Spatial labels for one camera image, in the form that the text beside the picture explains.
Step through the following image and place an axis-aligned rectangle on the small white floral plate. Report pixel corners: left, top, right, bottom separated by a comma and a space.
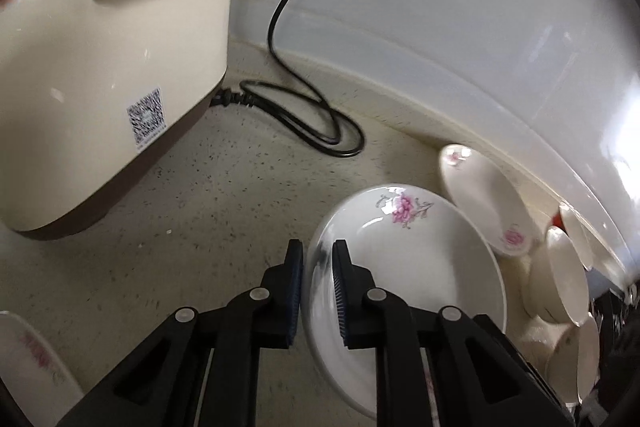
302, 184, 508, 417

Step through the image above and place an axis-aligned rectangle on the white floral dish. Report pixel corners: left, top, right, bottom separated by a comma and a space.
1, 311, 84, 426

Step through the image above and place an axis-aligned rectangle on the red and white bowl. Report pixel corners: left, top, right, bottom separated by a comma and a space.
551, 202, 593, 271

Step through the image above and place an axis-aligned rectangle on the black power cable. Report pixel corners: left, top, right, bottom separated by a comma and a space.
209, 0, 378, 160

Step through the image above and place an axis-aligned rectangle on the cream rice cooker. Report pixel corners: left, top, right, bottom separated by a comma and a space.
1, 0, 231, 239

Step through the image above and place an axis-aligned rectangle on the large white floral plate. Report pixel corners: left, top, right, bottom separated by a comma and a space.
438, 144, 538, 258

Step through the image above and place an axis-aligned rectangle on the white floral bowl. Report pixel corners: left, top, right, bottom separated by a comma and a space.
546, 313, 600, 405

